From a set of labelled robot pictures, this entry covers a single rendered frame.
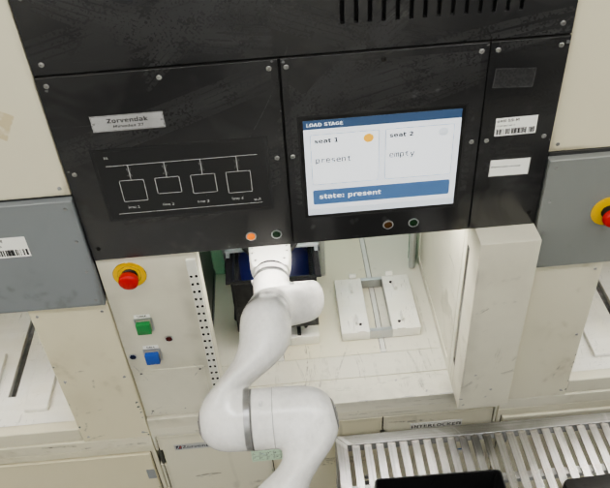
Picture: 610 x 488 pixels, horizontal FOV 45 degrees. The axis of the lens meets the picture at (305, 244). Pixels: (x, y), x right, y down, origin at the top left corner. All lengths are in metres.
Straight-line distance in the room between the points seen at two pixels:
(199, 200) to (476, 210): 0.54
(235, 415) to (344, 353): 0.79
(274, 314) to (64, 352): 0.63
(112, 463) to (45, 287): 0.65
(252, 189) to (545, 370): 0.90
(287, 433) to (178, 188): 0.49
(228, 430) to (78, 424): 0.77
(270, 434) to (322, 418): 0.09
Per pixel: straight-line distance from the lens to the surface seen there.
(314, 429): 1.19
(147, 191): 1.38
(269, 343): 1.22
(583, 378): 1.97
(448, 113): 1.32
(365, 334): 1.96
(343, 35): 1.22
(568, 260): 1.62
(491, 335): 1.66
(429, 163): 1.37
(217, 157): 1.32
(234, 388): 1.21
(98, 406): 1.85
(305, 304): 1.51
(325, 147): 1.32
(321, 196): 1.38
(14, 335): 2.23
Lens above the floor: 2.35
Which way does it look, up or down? 41 degrees down
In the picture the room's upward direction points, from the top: 4 degrees counter-clockwise
